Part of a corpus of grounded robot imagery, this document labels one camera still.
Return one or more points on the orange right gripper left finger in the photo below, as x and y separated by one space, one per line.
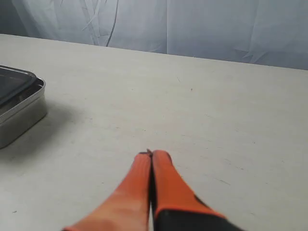
127 208

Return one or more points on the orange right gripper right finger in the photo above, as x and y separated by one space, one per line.
175 205

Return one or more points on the dark transparent box lid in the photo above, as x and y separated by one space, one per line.
13 81

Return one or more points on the white backdrop curtain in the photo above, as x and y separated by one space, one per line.
268 32

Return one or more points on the stainless steel lunch box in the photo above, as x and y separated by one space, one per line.
22 112

